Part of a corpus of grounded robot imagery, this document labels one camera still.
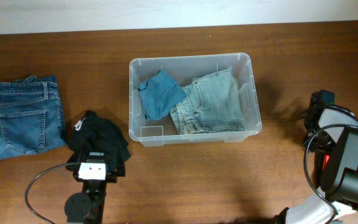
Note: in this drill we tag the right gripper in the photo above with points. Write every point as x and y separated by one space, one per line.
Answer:
320 148

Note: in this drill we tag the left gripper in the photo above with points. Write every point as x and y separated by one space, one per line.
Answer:
110 177

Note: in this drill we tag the blue denim cloth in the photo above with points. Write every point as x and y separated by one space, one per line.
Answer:
159 95

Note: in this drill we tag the light blue denim jeans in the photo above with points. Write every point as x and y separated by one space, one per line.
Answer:
211 105

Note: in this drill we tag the black shorts red waistband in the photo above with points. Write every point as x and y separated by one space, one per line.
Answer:
320 161

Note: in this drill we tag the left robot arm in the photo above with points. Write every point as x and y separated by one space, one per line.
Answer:
87 206

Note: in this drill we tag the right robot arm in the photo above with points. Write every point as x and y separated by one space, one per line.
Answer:
338 192

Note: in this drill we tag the black Nike garment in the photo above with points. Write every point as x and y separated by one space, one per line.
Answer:
95 135

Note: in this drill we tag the clear plastic storage bin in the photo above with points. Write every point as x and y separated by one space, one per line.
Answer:
184 70

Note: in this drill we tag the dark blue folded jeans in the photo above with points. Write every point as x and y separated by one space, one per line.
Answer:
31 117

